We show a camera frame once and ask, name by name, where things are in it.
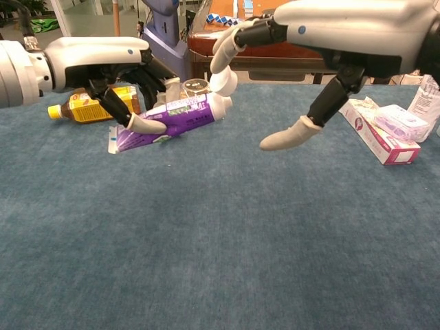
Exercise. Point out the glass jar black lid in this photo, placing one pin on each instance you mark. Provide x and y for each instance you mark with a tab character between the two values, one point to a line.
196	87

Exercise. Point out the blue mahjong tile stack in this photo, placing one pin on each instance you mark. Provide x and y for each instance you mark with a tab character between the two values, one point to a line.
248	8

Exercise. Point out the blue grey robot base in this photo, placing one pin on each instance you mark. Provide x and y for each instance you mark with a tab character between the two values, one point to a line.
161	38

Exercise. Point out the brown mahjong table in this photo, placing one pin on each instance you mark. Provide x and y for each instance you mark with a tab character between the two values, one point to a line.
261	56

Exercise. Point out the blue table cloth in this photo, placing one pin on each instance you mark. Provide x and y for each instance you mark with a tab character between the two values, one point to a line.
240	223

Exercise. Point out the wooden pole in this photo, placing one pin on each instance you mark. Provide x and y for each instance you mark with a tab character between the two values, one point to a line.
117	20

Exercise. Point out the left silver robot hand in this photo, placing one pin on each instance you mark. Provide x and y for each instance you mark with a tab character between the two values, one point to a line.
96	51

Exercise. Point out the pink white box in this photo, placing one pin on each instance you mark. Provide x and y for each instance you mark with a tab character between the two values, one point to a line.
374	141

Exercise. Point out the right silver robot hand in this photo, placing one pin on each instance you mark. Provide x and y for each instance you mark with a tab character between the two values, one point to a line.
361	27

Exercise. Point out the pale purple plastic case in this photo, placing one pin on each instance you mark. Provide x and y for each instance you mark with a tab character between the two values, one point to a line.
402	122

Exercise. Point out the yellow label tea bottle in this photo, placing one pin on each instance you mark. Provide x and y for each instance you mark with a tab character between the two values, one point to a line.
79	111

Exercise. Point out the green bag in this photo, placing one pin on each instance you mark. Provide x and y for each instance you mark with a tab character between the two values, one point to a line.
44	24

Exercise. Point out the blue white snake puzzle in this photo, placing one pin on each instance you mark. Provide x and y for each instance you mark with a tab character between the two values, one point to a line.
220	19

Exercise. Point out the white bottle yellow cap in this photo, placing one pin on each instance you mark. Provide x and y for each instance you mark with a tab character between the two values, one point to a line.
426	103

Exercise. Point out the purple white tube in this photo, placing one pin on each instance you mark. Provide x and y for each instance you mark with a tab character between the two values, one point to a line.
192	115

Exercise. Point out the white carton box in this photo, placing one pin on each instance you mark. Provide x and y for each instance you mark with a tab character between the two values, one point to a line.
410	79

